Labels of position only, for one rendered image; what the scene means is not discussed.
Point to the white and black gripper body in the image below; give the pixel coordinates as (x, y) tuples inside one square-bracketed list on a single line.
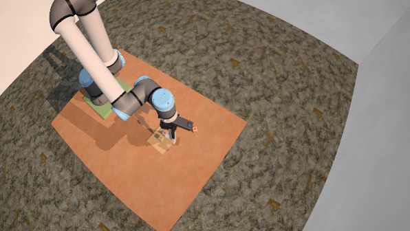
[(165, 125)]

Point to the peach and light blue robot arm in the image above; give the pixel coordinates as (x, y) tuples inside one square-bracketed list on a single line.
[(101, 63)]

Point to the tan flat mat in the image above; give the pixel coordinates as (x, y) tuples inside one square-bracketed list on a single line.
[(158, 145)]

